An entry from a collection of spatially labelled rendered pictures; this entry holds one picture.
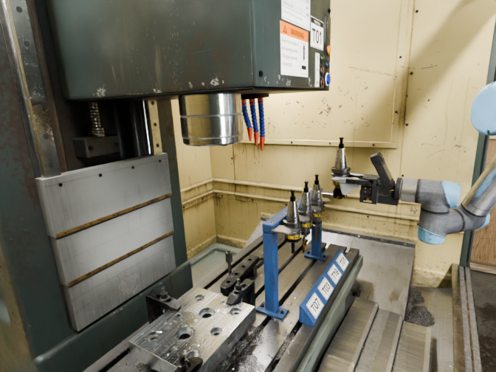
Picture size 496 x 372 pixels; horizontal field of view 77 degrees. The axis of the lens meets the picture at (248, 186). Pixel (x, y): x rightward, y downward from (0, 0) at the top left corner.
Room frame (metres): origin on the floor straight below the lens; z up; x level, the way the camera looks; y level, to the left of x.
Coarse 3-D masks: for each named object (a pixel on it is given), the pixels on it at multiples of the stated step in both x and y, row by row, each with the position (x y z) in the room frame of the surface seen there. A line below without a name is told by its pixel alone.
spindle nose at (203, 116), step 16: (192, 96) 0.76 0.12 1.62; (208, 96) 0.75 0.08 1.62; (224, 96) 0.76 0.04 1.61; (240, 96) 0.81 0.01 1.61; (192, 112) 0.76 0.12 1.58; (208, 112) 0.75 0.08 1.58; (224, 112) 0.76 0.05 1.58; (240, 112) 0.80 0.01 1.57; (192, 128) 0.76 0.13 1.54; (208, 128) 0.75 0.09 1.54; (224, 128) 0.76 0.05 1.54; (240, 128) 0.80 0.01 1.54; (192, 144) 0.77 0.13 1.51; (208, 144) 0.75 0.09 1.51; (224, 144) 0.76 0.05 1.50
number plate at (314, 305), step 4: (312, 296) 0.92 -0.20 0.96; (316, 296) 0.93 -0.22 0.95; (312, 300) 0.91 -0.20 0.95; (316, 300) 0.92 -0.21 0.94; (320, 300) 0.93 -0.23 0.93; (308, 304) 0.88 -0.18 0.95; (312, 304) 0.90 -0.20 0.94; (316, 304) 0.91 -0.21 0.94; (320, 304) 0.92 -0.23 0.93; (308, 308) 0.88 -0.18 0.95; (312, 308) 0.88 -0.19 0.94; (316, 308) 0.89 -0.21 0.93; (320, 308) 0.91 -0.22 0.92; (312, 312) 0.87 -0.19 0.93; (316, 312) 0.88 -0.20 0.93; (316, 316) 0.87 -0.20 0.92
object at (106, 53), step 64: (64, 0) 0.91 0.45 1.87; (128, 0) 0.78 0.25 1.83; (192, 0) 0.69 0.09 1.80; (256, 0) 0.63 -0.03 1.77; (320, 0) 0.92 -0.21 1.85; (64, 64) 0.94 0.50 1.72; (128, 64) 0.80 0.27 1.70; (192, 64) 0.69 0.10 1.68; (256, 64) 0.62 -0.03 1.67; (320, 64) 0.92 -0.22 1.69
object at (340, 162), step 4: (340, 148) 1.03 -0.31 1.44; (344, 148) 1.03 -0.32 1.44; (340, 152) 1.03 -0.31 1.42; (344, 152) 1.03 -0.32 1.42; (336, 156) 1.04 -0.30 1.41; (340, 156) 1.03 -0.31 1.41; (344, 156) 1.03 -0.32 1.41; (336, 160) 1.03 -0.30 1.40; (340, 160) 1.02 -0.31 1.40; (344, 160) 1.02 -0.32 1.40; (336, 164) 1.03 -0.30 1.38; (340, 164) 1.02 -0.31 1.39; (344, 164) 1.02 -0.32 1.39; (336, 168) 1.03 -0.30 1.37; (340, 168) 1.02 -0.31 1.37; (344, 168) 1.02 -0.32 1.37
